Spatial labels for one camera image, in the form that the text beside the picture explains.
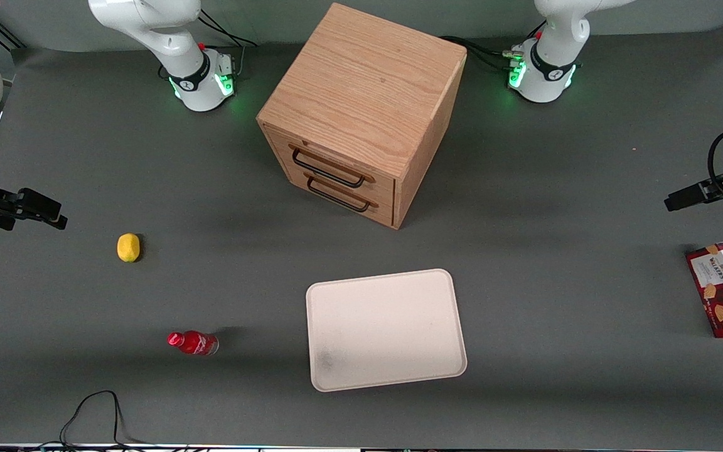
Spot beige plastic tray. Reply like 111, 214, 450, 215
306, 269, 468, 393

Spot yellow lemon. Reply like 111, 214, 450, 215
117, 233, 141, 263

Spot red soda bottle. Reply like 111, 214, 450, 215
167, 330, 220, 357

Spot wooden drawer cabinet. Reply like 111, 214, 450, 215
256, 3, 468, 230

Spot thin black looped table cable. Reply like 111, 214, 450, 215
41, 390, 149, 450

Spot black left arm base cables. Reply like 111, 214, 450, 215
440, 21, 547, 73

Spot black arm base cables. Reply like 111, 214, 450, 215
440, 21, 547, 73
197, 9, 259, 80

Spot black right arm base cables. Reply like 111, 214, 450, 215
197, 9, 259, 80

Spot black metal drawer handle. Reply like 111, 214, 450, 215
306, 176, 372, 213
291, 148, 367, 189

